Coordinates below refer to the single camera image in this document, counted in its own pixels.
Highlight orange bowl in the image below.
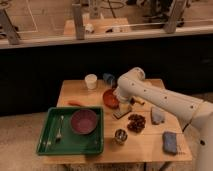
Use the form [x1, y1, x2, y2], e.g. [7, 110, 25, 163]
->
[103, 89, 119, 109]

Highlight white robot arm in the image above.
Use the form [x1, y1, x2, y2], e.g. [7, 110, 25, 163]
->
[115, 67, 213, 171]

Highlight grey rectangular block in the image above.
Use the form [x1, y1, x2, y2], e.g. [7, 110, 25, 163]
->
[113, 109, 130, 119]

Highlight dark grape bunch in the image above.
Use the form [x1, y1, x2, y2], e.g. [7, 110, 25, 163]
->
[127, 114, 146, 133]

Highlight wooden table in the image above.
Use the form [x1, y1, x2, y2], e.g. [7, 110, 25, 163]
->
[43, 80, 192, 164]

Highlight small metal cup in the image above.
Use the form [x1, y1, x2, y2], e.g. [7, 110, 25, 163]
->
[114, 129, 128, 145]

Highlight light blue cloth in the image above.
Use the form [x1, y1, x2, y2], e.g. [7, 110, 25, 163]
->
[151, 107, 165, 125]

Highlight purple bowl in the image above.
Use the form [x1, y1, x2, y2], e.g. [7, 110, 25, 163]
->
[70, 109, 98, 135]

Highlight white paper cup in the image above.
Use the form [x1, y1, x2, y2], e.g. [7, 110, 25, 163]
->
[85, 74, 97, 90]

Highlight orange carrot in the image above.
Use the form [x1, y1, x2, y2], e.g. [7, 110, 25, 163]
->
[67, 101, 84, 107]

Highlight blue sponge brush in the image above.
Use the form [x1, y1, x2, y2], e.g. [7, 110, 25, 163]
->
[162, 131, 182, 155]

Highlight metal fork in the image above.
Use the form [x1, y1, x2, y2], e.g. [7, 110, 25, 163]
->
[56, 115, 64, 141]

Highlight green plastic tray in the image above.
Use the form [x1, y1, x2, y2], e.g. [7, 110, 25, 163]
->
[37, 106, 104, 155]

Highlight black handled utensil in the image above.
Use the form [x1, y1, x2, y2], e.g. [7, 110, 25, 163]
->
[130, 97, 145, 105]

